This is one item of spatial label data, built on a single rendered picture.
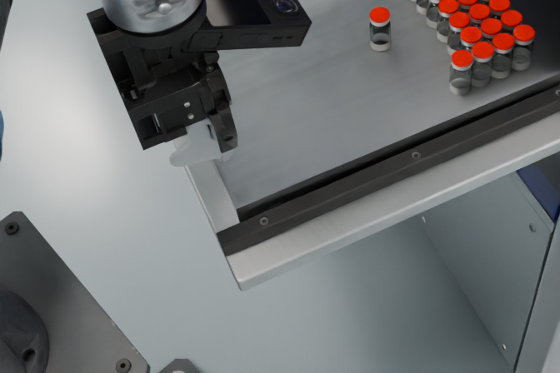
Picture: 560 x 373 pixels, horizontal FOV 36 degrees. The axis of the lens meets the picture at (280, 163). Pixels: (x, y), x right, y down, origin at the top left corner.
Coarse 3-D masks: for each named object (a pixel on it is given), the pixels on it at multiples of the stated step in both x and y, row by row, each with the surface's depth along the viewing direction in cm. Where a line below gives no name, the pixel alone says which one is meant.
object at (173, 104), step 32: (96, 32) 64; (128, 32) 63; (160, 32) 62; (192, 32) 64; (128, 64) 65; (160, 64) 67; (192, 64) 68; (128, 96) 68; (160, 96) 67; (192, 96) 68; (224, 96) 71; (160, 128) 71
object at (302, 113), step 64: (320, 0) 96; (384, 0) 95; (256, 64) 92; (320, 64) 91; (384, 64) 90; (448, 64) 89; (256, 128) 87; (320, 128) 86; (384, 128) 86; (448, 128) 82; (256, 192) 83
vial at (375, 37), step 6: (372, 24) 88; (378, 24) 88; (384, 24) 88; (390, 24) 89; (372, 30) 89; (378, 30) 89; (384, 30) 89; (390, 30) 89; (372, 36) 90; (378, 36) 89; (384, 36) 89; (390, 36) 90; (372, 42) 91; (378, 42) 90; (384, 42) 90; (390, 42) 91; (372, 48) 91; (378, 48) 91; (384, 48) 91
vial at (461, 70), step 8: (456, 56) 84; (464, 56) 84; (456, 64) 83; (464, 64) 83; (456, 72) 84; (464, 72) 84; (456, 80) 85; (464, 80) 85; (456, 88) 86; (464, 88) 86
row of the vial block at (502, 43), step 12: (468, 0) 88; (468, 12) 88; (480, 12) 87; (480, 24) 87; (492, 24) 85; (492, 36) 85; (504, 36) 84; (504, 48) 84; (504, 60) 85; (492, 72) 87; (504, 72) 86
